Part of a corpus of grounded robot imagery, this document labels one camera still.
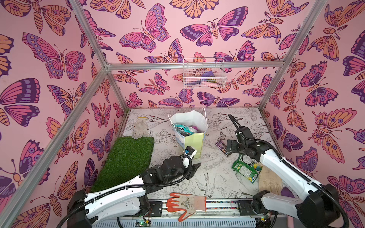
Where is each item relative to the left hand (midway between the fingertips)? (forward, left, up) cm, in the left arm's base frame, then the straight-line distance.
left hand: (197, 160), depth 70 cm
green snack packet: (+1, -33, -16) cm, 37 cm away
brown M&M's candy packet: (+19, -19, -19) cm, 33 cm away
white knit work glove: (+35, +41, -19) cm, 57 cm away
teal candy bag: (+16, +6, +4) cm, 17 cm away
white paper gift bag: (+28, +2, +1) cm, 28 cm away
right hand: (+13, -23, -7) cm, 27 cm away
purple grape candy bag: (+26, 0, -6) cm, 26 cm away
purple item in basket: (+55, -9, +14) cm, 57 cm away
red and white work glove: (-16, +4, -18) cm, 24 cm away
